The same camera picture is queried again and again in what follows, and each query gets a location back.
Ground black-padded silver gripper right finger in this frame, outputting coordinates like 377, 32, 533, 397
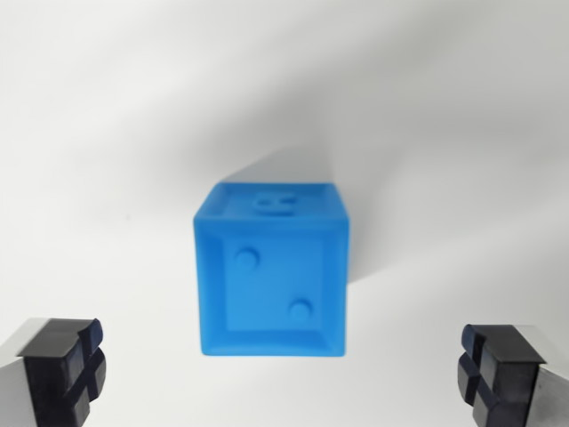
456, 322, 569, 427

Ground black-padded silver gripper left finger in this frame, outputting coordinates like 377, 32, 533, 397
0, 316, 108, 427

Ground blue rubber cube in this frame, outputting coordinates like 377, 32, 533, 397
192, 181, 352, 358

